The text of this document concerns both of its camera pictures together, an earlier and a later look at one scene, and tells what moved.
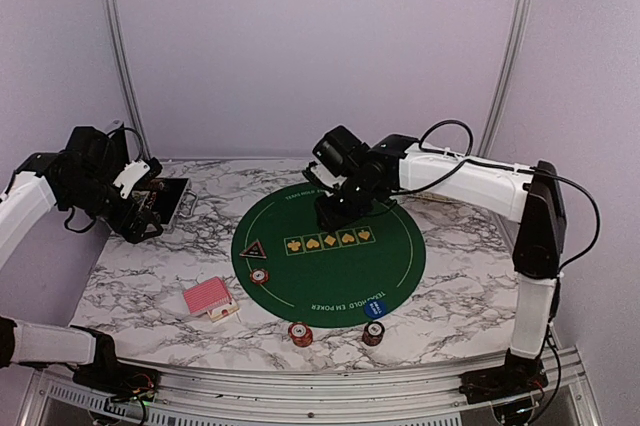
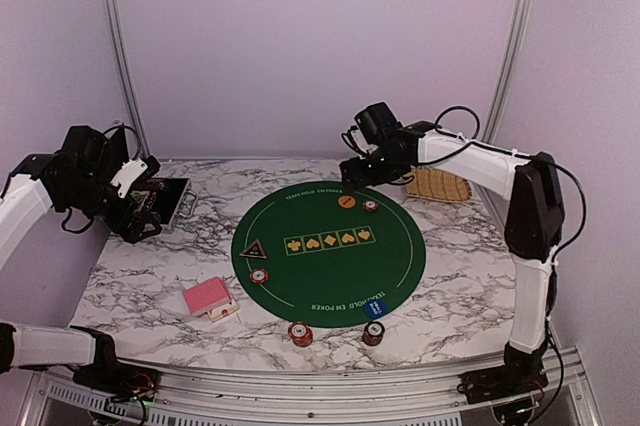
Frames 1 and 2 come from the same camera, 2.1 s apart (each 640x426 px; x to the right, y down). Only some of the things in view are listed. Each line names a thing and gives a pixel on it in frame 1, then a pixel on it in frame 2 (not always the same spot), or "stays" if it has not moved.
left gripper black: (132, 233) stays
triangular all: (255, 250) stays
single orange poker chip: (259, 276) stays
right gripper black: (331, 219) to (352, 178)
